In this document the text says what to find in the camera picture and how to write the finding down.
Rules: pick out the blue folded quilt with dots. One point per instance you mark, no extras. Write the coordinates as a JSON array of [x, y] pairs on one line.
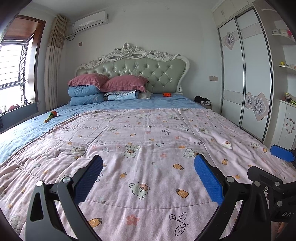
[[85, 99]]

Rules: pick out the light blue folded blanket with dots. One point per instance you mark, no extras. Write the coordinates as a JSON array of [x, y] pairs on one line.
[[122, 96]]

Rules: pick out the orange green toy rattle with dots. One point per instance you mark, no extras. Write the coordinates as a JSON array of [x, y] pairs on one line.
[[53, 115]]

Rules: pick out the beige striped curtain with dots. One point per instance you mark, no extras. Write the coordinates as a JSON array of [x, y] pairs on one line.
[[56, 69]]

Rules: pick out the white sliding door wardrobe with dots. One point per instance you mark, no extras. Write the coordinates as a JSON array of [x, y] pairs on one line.
[[252, 69]]

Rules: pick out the blue bed sheet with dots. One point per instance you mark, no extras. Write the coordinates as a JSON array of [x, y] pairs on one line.
[[34, 129]]

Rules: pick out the small orange box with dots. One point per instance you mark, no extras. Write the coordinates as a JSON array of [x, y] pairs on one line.
[[167, 94]]

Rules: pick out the stacked blue pillows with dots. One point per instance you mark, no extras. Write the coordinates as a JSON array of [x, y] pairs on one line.
[[83, 90]]

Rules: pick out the pink pillow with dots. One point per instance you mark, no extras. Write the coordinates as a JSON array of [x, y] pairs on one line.
[[87, 80], [124, 83]]

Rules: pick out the grey corner shelf unit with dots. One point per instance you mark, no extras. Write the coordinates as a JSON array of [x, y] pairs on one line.
[[281, 37]]

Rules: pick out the green tufted bed headboard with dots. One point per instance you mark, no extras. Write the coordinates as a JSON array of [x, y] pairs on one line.
[[152, 71]]

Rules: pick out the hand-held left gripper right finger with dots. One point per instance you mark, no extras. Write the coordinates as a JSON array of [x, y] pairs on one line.
[[208, 178]]

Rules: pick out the white crumpled cloth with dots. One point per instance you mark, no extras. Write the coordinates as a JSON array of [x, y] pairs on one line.
[[145, 95]]

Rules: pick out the beige nightstand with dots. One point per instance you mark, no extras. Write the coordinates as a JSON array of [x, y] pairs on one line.
[[208, 106]]

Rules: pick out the yellow green bundle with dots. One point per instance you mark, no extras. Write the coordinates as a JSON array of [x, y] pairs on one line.
[[291, 97]]

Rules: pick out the small red toy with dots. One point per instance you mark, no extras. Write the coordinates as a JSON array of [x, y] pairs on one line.
[[13, 107]]

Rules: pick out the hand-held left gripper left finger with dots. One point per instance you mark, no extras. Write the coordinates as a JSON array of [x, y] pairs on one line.
[[89, 178]]

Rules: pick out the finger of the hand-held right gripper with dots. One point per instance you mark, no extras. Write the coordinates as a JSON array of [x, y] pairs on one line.
[[261, 175], [282, 153]]

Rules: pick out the black white clothes pile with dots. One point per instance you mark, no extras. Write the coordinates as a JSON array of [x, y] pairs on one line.
[[202, 100]]

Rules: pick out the window with wooden frame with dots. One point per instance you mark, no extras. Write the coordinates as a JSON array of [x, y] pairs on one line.
[[11, 64]]

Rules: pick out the beige wall socket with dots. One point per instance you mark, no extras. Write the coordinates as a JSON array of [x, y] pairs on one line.
[[213, 78]]

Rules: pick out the white low cabinet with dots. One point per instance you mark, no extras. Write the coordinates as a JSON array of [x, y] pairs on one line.
[[286, 125]]

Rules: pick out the white air conditioner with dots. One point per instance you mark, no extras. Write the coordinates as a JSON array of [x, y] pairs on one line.
[[90, 22]]

